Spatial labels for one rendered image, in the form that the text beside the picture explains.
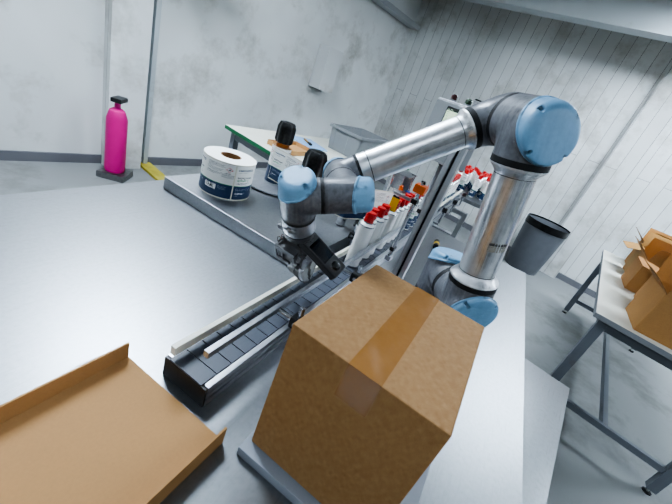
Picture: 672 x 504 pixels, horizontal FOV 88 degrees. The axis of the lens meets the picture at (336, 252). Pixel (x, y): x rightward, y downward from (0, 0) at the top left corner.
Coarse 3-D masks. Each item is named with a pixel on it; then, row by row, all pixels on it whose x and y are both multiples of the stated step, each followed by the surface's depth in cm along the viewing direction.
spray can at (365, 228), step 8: (368, 216) 113; (360, 224) 114; (368, 224) 114; (360, 232) 115; (368, 232) 114; (352, 240) 119; (360, 240) 116; (368, 240) 117; (352, 248) 118; (360, 248) 117; (352, 264) 120
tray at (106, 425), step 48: (48, 384) 55; (96, 384) 61; (144, 384) 64; (0, 432) 51; (48, 432) 53; (96, 432) 55; (144, 432) 57; (192, 432) 60; (0, 480) 46; (48, 480) 48; (96, 480) 49; (144, 480) 51
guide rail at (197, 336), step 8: (344, 248) 124; (288, 280) 94; (296, 280) 97; (280, 288) 90; (264, 296) 85; (272, 296) 88; (248, 304) 80; (256, 304) 83; (232, 312) 76; (240, 312) 78; (216, 320) 73; (224, 320) 74; (232, 320) 76; (208, 328) 70; (216, 328) 72; (192, 336) 67; (200, 336) 68; (176, 344) 64; (184, 344) 65; (192, 344) 67; (176, 352) 64
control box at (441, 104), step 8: (440, 104) 117; (448, 104) 114; (456, 104) 111; (432, 112) 120; (440, 112) 116; (432, 120) 119; (440, 120) 116; (472, 152) 116; (440, 160) 115; (464, 160) 116; (464, 168) 118
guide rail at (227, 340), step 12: (384, 240) 132; (360, 252) 114; (348, 264) 106; (324, 276) 93; (312, 288) 88; (288, 300) 79; (264, 312) 73; (276, 312) 76; (252, 324) 68; (228, 336) 64; (240, 336) 66; (216, 348) 60
